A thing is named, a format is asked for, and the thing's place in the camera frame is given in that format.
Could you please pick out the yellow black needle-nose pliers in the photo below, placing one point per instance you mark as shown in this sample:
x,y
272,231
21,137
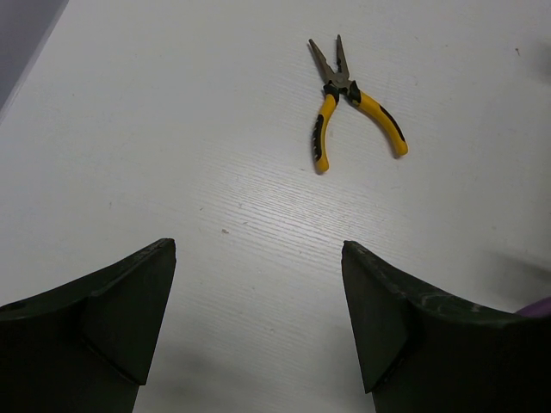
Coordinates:
x,y
336,84

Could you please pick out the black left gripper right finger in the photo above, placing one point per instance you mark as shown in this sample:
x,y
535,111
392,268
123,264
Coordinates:
x,y
421,349

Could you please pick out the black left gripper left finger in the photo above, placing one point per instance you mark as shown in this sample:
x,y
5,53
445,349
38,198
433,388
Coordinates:
x,y
87,346

